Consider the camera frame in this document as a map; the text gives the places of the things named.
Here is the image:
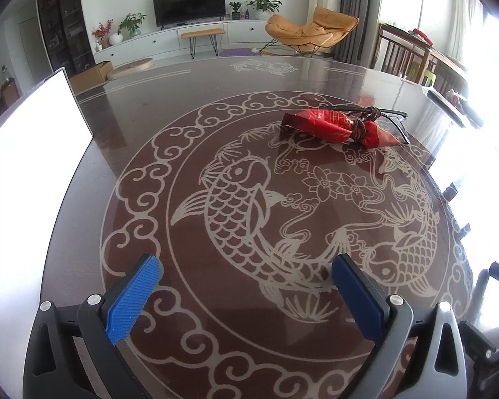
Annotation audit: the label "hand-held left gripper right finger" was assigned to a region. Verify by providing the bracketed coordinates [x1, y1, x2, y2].
[332, 253, 468, 399]

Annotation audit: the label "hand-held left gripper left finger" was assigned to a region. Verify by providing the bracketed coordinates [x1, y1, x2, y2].
[23, 253, 164, 399]

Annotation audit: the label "brown patterned glass desktop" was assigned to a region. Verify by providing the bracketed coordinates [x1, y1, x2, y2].
[0, 56, 499, 399]

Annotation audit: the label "red snack packet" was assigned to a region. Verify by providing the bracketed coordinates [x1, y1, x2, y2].
[280, 108, 402, 150]

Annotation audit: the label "dark flat device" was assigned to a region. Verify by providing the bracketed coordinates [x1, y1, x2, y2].
[426, 88, 485, 129]

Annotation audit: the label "white light panel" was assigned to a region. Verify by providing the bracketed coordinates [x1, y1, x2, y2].
[0, 67, 94, 267]

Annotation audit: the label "green stool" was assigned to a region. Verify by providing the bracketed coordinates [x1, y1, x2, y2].
[410, 63, 429, 86]

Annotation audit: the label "cardboard box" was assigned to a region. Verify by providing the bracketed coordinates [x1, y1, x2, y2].
[69, 61, 113, 94]

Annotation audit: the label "round beige mat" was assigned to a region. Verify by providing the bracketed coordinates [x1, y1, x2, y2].
[107, 57, 155, 80]

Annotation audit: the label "wooden chair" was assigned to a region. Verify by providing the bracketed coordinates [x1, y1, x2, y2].
[378, 33, 431, 84]

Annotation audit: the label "white television cabinet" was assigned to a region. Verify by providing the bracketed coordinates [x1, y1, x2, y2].
[92, 17, 275, 67]

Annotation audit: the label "red flowers in vase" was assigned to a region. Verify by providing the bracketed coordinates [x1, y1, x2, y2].
[91, 19, 114, 50]

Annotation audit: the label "purple floor mat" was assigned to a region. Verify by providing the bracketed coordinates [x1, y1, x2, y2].
[218, 48, 258, 58]

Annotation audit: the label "orange lounge chair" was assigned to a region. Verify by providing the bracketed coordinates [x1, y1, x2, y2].
[260, 6, 360, 58]

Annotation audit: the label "wooden bench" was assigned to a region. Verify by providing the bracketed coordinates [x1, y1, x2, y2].
[180, 28, 226, 60]

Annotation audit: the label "green potted plant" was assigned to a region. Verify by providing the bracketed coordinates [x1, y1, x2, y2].
[117, 12, 147, 38]

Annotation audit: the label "dark display cabinet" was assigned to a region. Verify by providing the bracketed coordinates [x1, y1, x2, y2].
[35, 0, 96, 92]

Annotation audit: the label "grey curtain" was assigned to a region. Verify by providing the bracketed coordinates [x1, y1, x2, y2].
[330, 0, 383, 67]

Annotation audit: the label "black television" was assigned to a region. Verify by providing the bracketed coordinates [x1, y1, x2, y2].
[152, 0, 226, 30]

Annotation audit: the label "large leafy potted plant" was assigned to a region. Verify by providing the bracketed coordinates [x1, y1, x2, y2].
[246, 0, 282, 21]

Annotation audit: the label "brown hair tie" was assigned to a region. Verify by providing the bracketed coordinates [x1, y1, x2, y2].
[351, 107, 381, 142]

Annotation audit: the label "black frame eyeglasses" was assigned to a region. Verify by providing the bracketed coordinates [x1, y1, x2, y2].
[328, 107, 410, 146]

